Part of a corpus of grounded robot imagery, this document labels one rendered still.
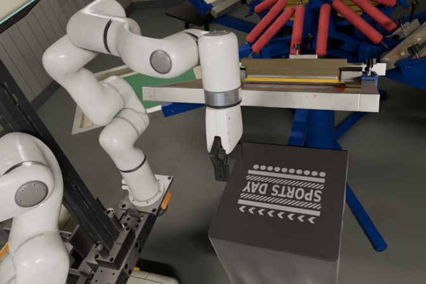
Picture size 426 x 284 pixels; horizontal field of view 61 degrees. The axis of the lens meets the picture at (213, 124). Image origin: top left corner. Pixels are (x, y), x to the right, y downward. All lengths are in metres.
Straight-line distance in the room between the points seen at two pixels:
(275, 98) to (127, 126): 0.46
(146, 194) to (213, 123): 0.60
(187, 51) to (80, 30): 0.27
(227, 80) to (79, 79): 0.46
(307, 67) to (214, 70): 0.81
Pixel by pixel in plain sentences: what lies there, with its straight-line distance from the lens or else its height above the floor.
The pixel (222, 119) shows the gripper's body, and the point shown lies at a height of 1.63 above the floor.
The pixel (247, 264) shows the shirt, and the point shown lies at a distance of 1.45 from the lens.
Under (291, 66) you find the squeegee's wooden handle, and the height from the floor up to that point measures 1.28.
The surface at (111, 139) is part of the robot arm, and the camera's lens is 1.07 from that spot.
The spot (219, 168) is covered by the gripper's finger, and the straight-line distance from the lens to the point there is 0.74.
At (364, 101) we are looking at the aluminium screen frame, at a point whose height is 1.55.
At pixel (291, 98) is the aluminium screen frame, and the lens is 0.85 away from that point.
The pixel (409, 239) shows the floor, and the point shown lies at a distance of 2.48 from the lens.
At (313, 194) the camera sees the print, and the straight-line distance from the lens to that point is 1.40.
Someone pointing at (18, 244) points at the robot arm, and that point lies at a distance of 0.81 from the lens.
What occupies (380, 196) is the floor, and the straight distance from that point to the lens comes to 2.63.
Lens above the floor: 2.07
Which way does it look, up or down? 40 degrees down
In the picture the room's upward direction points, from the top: 15 degrees counter-clockwise
